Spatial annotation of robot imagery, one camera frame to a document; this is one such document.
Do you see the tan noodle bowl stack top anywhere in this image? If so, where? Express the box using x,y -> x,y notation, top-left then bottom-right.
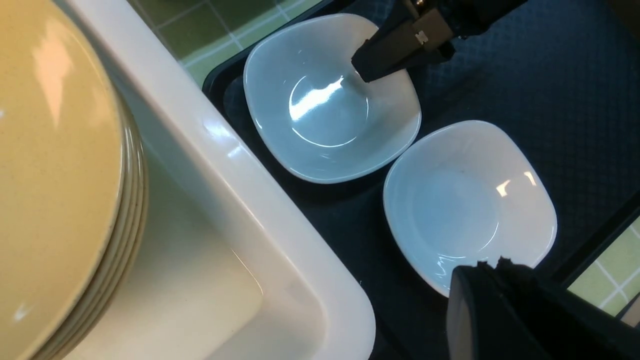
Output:
31,98 -> 149,360

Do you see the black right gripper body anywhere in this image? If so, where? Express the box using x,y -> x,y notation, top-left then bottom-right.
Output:
399,0 -> 526,41

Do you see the green checked tablecloth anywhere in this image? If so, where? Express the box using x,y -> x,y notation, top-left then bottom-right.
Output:
129,0 -> 317,86

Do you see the tan noodle bowl carried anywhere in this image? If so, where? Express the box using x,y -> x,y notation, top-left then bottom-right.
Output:
0,0 -> 124,360

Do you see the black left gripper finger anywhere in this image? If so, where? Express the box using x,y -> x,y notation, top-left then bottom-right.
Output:
446,258 -> 640,360

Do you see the large white plastic tub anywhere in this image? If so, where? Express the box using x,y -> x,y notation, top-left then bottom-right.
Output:
57,0 -> 377,360

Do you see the white square dish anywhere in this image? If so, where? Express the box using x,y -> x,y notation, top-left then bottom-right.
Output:
382,120 -> 558,297
243,13 -> 422,184

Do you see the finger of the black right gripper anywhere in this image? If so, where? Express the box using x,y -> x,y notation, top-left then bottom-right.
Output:
350,7 -> 455,83

